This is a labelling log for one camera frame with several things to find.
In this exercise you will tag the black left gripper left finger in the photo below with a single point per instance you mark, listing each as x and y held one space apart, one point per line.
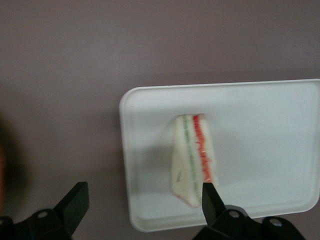
67 207

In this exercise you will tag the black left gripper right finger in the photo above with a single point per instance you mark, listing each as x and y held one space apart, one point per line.
215 207

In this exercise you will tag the triangular sandwich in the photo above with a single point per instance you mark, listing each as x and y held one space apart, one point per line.
192 155

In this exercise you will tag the beige rectangular plastic tray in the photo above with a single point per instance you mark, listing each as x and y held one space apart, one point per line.
262 150

